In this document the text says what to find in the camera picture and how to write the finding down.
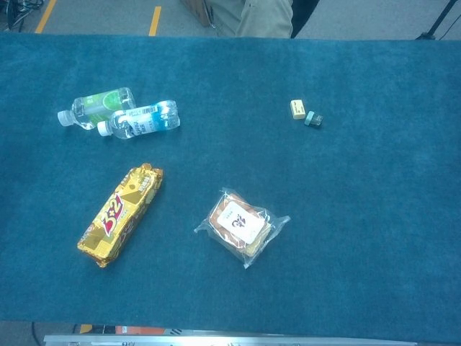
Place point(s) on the sliced bread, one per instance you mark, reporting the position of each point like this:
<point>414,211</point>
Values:
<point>237,223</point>

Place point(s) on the yellow eraser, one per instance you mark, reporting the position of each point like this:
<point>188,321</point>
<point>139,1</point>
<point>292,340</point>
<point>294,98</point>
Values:
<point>297,109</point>

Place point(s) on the small grey pencil sharpener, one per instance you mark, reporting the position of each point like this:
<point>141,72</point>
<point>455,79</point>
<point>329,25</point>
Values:
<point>313,119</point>

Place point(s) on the clear water bottle blue label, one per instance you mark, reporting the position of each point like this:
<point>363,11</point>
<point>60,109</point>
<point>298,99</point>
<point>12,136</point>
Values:
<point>144,122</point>

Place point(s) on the gold foil biscuit packet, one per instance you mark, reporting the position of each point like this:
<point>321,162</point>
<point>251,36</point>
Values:
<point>119,216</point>

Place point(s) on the clear bottle green label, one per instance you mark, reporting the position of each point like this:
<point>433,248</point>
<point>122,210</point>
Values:
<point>97,106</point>

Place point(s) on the teal table cloth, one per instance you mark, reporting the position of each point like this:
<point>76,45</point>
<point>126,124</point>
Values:
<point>324,252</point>

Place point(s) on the person in beige trousers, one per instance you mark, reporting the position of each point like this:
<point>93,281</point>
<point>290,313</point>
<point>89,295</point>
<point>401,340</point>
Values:
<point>259,18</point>

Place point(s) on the person's black trouser leg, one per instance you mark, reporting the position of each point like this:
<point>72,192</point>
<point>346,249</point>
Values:
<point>304,16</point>

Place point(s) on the aluminium profile rail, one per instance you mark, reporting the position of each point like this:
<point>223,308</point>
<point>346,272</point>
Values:
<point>216,340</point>

